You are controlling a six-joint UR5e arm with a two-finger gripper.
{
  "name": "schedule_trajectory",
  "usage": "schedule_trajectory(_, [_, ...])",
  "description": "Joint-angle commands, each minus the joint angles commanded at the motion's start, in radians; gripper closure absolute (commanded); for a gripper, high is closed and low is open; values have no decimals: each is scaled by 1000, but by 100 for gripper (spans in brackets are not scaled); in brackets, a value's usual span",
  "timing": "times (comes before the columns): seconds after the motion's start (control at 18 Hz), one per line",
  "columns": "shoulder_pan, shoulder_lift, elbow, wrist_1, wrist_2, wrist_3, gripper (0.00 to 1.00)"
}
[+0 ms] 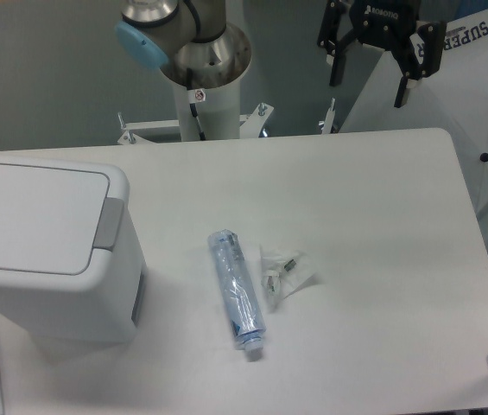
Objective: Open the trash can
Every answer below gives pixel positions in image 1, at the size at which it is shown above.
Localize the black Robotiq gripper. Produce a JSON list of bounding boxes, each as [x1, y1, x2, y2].
[[317, 0, 447, 108]]

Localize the white push-top trash can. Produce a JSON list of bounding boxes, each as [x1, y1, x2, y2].
[[0, 155, 146, 342]]

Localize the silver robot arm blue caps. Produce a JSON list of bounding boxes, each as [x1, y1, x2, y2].
[[115, 1, 447, 108]]

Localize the white Superior umbrella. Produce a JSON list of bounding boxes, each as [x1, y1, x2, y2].
[[338, 2, 488, 226]]

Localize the crumpled clear plastic bag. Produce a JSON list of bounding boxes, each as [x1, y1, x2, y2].
[[260, 246, 317, 312]]

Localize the crushed clear plastic bottle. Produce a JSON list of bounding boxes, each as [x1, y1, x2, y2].
[[207, 229, 266, 361]]

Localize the white mounting bracket with bolts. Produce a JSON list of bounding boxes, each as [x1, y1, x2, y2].
[[117, 98, 340, 145]]

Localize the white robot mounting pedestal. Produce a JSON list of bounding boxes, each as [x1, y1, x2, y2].
[[159, 25, 253, 143]]

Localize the black cable on pedestal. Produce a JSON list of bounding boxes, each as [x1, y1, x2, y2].
[[185, 67, 208, 143]]

